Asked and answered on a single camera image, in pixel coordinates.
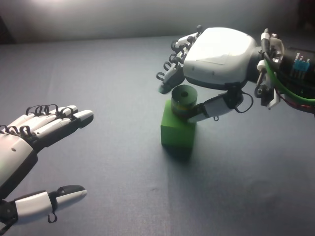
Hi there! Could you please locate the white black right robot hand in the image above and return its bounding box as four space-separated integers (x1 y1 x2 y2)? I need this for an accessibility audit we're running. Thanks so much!
156 24 259 125

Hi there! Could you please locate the green cylinder block with hole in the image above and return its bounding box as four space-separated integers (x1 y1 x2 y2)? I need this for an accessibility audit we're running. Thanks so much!
171 85 199 118

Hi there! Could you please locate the green cube block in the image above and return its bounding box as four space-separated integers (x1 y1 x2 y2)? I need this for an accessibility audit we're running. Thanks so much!
160 99 197 150

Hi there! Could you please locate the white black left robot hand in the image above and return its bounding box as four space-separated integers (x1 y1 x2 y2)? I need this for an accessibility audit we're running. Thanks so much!
0 104 95 229

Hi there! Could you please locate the grey table cloth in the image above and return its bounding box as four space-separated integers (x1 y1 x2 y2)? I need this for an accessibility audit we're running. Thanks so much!
0 31 315 236

